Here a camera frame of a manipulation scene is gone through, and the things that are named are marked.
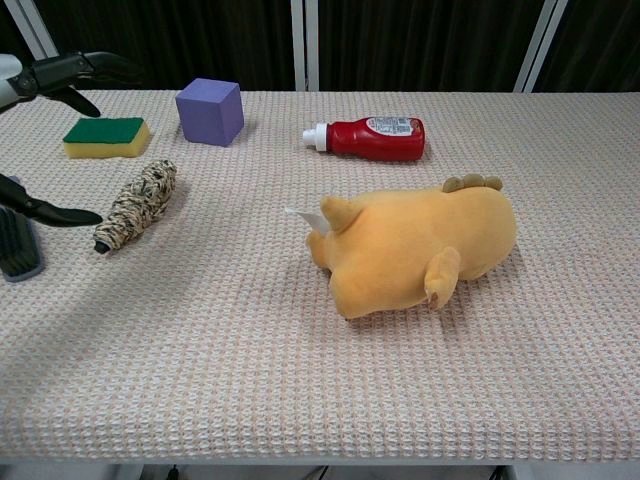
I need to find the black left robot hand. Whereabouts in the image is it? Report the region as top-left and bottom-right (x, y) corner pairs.
(0, 49), (145, 227)

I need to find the yellow plush toy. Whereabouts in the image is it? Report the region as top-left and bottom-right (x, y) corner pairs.
(285, 173), (517, 321)

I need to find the yellow green sponge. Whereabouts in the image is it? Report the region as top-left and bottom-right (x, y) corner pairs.
(62, 116), (152, 160)

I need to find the black curtain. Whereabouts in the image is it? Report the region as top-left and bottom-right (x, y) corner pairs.
(0, 0), (640, 94)

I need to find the beige brown yarn spool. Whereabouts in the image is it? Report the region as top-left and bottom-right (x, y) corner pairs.
(93, 158), (179, 255)

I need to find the purple foam cube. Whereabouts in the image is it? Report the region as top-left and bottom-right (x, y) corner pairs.
(174, 77), (246, 148)

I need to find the grey brush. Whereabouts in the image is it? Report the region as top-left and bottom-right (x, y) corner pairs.
(0, 175), (47, 285)

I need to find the red ketchup bottle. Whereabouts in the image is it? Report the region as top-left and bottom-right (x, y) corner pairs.
(301, 116), (427, 163)

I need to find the pink white waffle tablecloth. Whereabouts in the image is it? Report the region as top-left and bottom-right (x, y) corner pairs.
(0, 88), (640, 468)

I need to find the white metal frame post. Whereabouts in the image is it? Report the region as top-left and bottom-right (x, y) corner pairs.
(6, 0), (60, 59)
(513, 0), (572, 94)
(290, 0), (321, 93)

